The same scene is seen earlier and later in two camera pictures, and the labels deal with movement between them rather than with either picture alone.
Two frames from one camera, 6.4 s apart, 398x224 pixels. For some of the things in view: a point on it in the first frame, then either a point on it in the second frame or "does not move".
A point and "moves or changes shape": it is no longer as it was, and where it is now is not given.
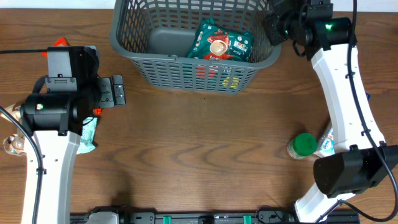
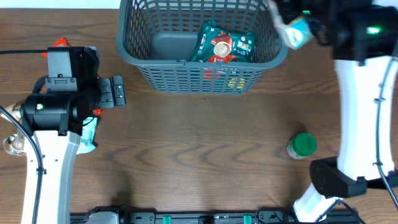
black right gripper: [277, 28] → [292, 15]
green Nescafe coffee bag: [212, 42] does not move
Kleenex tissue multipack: [326, 145] moves or changes shape
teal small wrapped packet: [89, 124] does not move
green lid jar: [303, 145] does not move
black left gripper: [107, 98] does not move
